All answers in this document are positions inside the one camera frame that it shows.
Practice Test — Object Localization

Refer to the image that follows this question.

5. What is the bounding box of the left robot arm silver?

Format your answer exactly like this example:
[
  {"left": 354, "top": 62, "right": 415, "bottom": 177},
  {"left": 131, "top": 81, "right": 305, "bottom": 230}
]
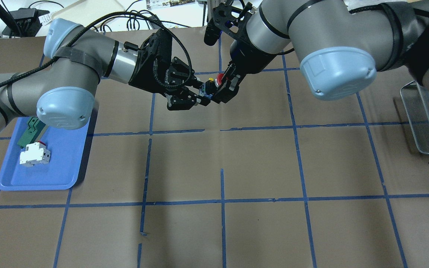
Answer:
[{"left": 0, "top": 19, "right": 211, "bottom": 133}]

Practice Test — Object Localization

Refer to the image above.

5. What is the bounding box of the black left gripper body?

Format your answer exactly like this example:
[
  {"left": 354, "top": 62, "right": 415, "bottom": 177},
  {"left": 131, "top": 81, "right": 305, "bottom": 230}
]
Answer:
[{"left": 128, "top": 29, "right": 194, "bottom": 93}]

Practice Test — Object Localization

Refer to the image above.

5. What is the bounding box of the white circuit breaker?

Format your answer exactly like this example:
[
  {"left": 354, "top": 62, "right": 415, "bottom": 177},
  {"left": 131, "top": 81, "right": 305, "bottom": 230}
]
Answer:
[{"left": 19, "top": 142, "right": 51, "bottom": 167}]

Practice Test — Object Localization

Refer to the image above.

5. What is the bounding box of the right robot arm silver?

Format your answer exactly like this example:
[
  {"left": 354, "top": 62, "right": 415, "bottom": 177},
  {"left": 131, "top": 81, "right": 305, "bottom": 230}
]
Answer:
[{"left": 204, "top": 0, "right": 429, "bottom": 103}]

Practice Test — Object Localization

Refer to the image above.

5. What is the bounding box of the green and white connector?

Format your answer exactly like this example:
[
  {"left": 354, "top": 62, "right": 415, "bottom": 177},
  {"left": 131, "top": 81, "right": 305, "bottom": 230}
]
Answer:
[{"left": 17, "top": 117, "right": 49, "bottom": 148}]

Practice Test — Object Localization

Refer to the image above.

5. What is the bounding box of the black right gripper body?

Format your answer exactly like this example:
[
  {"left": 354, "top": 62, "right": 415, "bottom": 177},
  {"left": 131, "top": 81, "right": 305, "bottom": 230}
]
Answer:
[{"left": 204, "top": 0, "right": 278, "bottom": 74}]

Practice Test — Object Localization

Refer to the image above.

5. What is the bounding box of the blue plastic tray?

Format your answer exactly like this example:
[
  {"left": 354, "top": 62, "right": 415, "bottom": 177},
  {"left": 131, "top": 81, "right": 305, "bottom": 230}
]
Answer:
[{"left": 0, "top": 107, "right": 98, "bottom": 191}]

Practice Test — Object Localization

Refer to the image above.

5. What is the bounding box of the wire mesh basket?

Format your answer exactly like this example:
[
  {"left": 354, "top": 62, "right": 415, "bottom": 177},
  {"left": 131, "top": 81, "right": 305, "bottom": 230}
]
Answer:
[{"left": 400, "top": 81, "right": 429, "bottom": 156}]

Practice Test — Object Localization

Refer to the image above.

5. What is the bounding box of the red emergency stop button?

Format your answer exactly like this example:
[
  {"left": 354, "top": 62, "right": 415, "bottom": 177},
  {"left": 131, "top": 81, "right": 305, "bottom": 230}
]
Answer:
[{"left": 198, "top": 73, "right": 224, "bottom": 100}]

